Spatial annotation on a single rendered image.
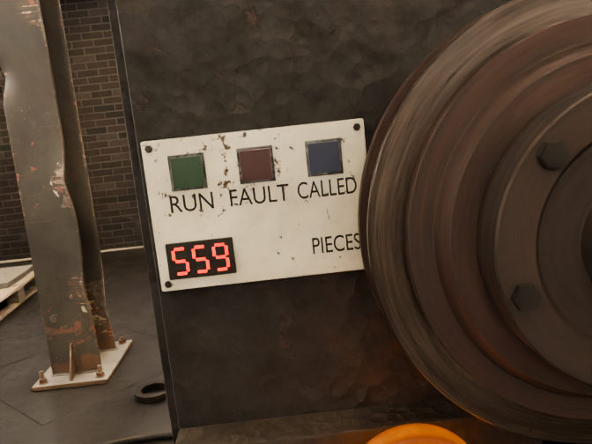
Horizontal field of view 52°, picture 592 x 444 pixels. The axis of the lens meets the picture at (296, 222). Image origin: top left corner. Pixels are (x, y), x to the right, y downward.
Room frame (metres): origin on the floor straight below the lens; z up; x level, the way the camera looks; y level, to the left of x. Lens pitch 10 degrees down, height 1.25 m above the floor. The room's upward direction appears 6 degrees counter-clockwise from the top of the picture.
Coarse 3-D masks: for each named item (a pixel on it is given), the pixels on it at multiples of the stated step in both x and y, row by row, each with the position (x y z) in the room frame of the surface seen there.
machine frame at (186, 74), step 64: (128, 0) 0.73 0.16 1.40; (192, 0) 0.74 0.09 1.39; (256, 0) 0.74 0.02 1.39; (320, 0) 0.74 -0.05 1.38; (384, 0) 0.74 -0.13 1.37; (448, 0) 0.74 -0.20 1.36; (128, 64) 0.73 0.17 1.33; (192, 64) 0.74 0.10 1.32; (256, 64) 0.74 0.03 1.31; (320, 64) 0.74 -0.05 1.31; (384, 64) 0.74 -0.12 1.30; (128, 128) 0.82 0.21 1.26; (192, 128) 0.73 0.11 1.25; (256, 128) 0.74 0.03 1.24; (192, 320) 0.73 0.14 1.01; (256, 320) 0.74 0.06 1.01; (320, 320) 0.74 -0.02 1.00; (384, 320) 0.74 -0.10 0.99; (192, 384) 0.73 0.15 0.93; (256, 384) 0.74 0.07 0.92; (320, 384) 0.74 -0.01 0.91; (384, 384) 0.74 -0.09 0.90
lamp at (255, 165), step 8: (240, 152) 0.71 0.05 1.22; (248, 152) 0.71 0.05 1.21; (256, 152) 0.71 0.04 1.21; (264, 152) 0.71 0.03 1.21; (240, 160) 0.71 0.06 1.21; (248, 160) 0.71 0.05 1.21; (256, 160) 0.71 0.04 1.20; (264, 160) 0.71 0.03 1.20; (240, 168) 0.71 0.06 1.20; (248, 168) 0.71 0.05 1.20; (256, 168) 0.71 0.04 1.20; (264, 168) 0.71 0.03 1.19; (248, 176) 0.71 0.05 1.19; (256, 176) 0.71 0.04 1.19; (264, 176) 0.71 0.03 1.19; (272, 176) 0.71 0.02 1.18
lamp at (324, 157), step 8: (312, 144) 0.71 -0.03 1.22; (320, 144) 0.71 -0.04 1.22; (328, 144) 0.71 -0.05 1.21; (336, 144) 0.71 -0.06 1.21; (312, 152) 0.71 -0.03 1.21; (320, 152) 0.71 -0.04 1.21; (328, 152) 0.71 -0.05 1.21; (336, 152) 0.71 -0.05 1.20; (312, 160) 0.71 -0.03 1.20; (320, 160) 0.71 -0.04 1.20; (328, 160) 0.71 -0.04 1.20; (336, 160) 0.71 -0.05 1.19; (312, 168) 0.71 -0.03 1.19; (320, 168) 0.71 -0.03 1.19; (328, 168) 0.71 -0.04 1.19; (336, 168) 0.71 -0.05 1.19
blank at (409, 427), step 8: (408, 424) 0.63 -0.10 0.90; (416, 424) 0.63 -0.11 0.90; (424, 424) 0.63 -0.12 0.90; (384, 432) 0.63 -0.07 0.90; (392, 432) 0.62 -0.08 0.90; (400, 432) 0.62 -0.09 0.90; (408, 432) 0.61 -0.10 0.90; (416, 432) 0.61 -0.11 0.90; (424, 432) 0.61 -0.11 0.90; (432, 432) 0.61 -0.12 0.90; (440, 432) 0.62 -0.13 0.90; (448, 432) 0.63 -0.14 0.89; (376, 440) 0.62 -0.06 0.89; (384, 440) 0.61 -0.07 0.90; (392, 440) 0.61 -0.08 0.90; (400, 440) 0.60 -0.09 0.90; (408, 440) 0.60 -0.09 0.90; (416, 440) 0.60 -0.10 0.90; (424, 440) 0.60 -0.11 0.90; (432, 440) 0.60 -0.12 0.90; (440, 440) 0.60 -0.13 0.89; (448, 440) 0.60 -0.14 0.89; (456, 440) 0.61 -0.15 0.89
